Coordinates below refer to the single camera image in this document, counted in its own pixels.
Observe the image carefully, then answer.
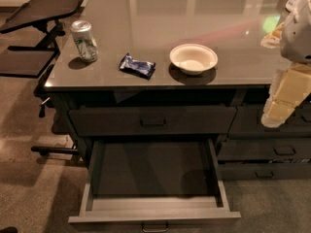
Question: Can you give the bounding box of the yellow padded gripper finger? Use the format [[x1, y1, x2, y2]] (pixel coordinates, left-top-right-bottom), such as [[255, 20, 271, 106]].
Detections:
[[261, 63, 311, 128]]

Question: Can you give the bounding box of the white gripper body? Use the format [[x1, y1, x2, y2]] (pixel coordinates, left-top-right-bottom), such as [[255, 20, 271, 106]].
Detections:
[[280, 0, 311, 63]]

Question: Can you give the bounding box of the white bowl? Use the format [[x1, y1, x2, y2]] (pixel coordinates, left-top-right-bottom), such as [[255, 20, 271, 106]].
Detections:
[[169, 44, 218, 75]]

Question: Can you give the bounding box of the blue snack packet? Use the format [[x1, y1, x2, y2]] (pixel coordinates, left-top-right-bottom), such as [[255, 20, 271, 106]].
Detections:
[[119, 53, 156, 80]]

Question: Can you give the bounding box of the silver soda can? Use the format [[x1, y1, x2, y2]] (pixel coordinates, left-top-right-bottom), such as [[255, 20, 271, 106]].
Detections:
[[70, 20, 98, 62]]

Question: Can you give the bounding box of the grey cabinet frame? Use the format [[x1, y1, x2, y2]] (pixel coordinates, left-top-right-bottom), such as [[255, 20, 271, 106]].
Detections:
[[48, 85, 311, 167]]

